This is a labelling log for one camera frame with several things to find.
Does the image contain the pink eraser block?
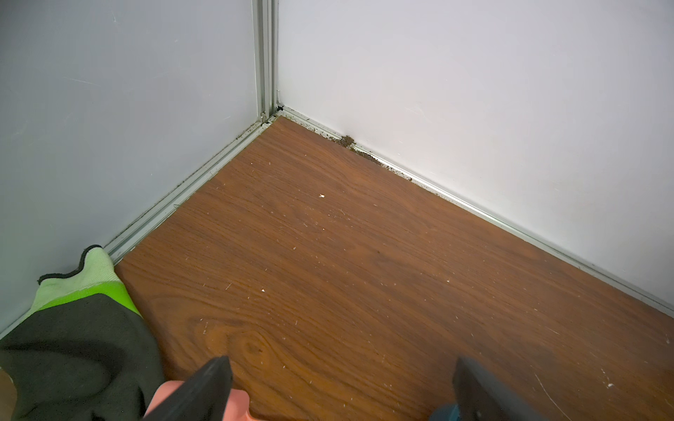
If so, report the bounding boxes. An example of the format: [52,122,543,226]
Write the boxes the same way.
[146,381,257,421]

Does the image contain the black green work glove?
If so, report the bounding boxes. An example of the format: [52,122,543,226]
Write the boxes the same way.
[1,245,165,420]

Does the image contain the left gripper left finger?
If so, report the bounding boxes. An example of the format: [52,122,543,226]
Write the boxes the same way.
[142,356,233,421]

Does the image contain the teal plastic storage box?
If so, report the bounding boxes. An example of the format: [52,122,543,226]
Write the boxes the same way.
[428,403,461,421]

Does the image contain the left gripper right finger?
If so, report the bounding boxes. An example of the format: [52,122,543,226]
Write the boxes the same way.
[453,357,546,421]

